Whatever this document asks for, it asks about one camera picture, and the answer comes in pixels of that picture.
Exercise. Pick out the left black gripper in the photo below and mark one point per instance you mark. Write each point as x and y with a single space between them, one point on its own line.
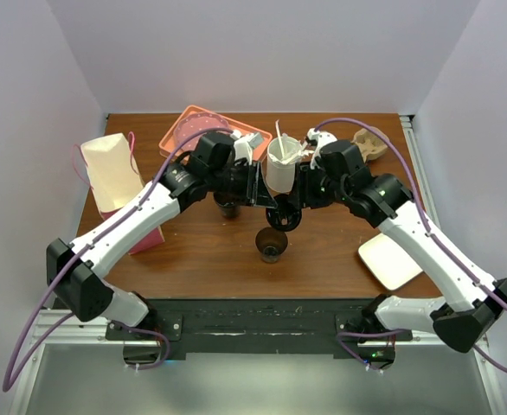
255 188

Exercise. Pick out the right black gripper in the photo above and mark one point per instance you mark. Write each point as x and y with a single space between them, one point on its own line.
302 194

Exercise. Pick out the black cup lid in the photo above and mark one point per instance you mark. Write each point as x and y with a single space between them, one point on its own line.
285 217

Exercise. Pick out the black plastic cup stack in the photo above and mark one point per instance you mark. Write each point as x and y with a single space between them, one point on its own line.
228 207

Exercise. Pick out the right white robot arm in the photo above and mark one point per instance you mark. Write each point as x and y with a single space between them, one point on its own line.
471 299

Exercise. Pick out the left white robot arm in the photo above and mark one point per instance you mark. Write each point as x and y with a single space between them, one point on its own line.
222 163

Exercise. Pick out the white cylindrical container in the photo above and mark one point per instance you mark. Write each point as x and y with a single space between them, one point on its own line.
279 177

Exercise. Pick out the white wrapped straw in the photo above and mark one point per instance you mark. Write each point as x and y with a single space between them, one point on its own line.
283 158

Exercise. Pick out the pink polka dot plate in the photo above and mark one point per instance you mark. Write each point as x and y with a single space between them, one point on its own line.
198 121

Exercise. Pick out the brown cardboard cup carrier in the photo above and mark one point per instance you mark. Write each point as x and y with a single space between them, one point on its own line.
369 144

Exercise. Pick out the white square plate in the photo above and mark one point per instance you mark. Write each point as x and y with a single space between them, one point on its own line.
388 262

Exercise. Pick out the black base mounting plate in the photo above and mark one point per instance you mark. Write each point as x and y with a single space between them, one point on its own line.
270 326

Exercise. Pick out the cream and pink paper bag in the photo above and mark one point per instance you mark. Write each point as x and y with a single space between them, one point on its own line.
112 172

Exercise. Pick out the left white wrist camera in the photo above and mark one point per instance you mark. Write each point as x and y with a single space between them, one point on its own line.
245 146

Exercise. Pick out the aluminium frame rail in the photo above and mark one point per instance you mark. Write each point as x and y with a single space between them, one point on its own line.
419 170

